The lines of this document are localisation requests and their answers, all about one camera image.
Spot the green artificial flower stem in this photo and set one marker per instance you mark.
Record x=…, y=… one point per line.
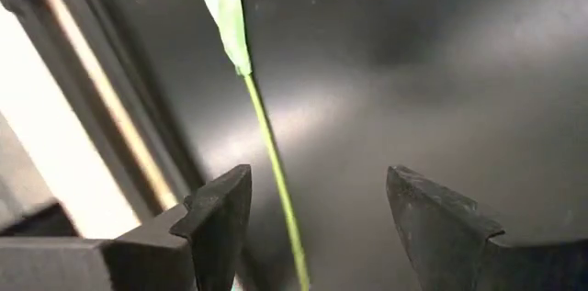
x=232, y=29

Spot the light wooden board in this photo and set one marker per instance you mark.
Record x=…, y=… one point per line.
x=110, y=98

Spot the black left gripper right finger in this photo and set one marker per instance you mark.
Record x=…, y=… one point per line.
x=441, y=236

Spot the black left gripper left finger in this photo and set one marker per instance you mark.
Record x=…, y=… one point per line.
x=216, y=236

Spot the black metal table frame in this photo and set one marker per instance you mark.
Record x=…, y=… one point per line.
x=147, y=98

